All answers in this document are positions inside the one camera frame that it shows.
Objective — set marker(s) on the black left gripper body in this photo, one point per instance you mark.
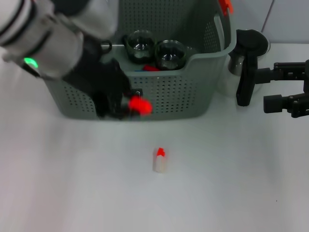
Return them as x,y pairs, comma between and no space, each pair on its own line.
96,72

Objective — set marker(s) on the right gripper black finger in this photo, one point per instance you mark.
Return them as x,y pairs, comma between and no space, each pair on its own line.
277,72
275,104

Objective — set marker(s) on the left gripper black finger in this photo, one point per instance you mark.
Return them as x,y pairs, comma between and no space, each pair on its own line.
108,106

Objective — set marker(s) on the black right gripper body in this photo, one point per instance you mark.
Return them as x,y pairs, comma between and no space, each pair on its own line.
306,87

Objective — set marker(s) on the orange red sloped block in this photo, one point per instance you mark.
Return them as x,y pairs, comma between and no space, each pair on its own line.
140,105

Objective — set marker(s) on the blue square block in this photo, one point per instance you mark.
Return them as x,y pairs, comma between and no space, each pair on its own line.
138,70

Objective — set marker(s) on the glass teapot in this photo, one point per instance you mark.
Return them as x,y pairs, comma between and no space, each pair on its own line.
141,48
170,66

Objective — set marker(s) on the dark red long block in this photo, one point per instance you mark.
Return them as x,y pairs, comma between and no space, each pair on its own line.
150,68

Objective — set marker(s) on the tiny red stud block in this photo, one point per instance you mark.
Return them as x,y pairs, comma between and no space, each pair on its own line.
160,151

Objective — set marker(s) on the glass jar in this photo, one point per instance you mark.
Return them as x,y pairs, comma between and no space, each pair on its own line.
170,50

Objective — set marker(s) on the white small block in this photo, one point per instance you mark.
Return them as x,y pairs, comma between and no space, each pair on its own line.
159,165

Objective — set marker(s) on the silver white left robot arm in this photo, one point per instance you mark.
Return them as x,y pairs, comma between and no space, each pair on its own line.
36,36

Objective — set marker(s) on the grey perforated plastic storage basket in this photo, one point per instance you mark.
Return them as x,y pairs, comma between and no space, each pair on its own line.
181,96

